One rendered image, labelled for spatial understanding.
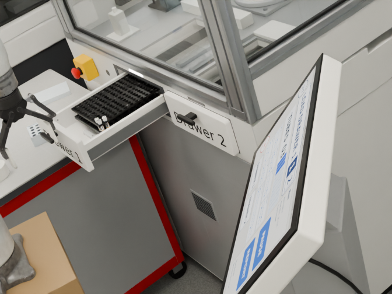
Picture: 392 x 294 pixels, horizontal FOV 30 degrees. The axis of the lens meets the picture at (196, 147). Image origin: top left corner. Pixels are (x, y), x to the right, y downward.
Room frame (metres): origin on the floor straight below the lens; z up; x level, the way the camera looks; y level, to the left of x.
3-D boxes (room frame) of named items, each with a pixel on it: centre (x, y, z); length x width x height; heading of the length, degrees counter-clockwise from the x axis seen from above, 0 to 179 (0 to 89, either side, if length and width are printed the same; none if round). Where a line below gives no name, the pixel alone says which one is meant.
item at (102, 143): (1.96, 0.18, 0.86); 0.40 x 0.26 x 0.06; 116
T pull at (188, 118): (1.70, -0.01, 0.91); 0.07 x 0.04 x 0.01; 26
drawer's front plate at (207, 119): (1.72, -0.03, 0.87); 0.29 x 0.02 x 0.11; 26
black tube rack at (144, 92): (1.96, 0.18, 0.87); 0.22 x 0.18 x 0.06; 116
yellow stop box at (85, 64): (2.29, 0.27, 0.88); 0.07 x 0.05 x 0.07; 26
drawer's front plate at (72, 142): (1.87, 0.36, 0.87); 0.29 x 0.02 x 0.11; 26
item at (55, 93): (2.40, 0.43, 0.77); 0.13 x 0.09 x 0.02; 98
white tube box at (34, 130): (2.13, 0.44, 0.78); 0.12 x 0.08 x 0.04; 101
